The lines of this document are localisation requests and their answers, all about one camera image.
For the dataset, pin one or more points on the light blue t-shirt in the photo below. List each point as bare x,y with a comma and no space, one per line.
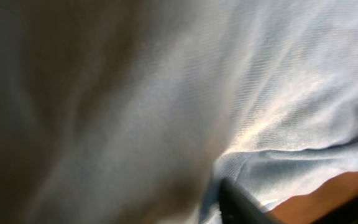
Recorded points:
130,111

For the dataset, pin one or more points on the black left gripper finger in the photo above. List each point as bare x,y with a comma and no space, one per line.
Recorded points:
239,207

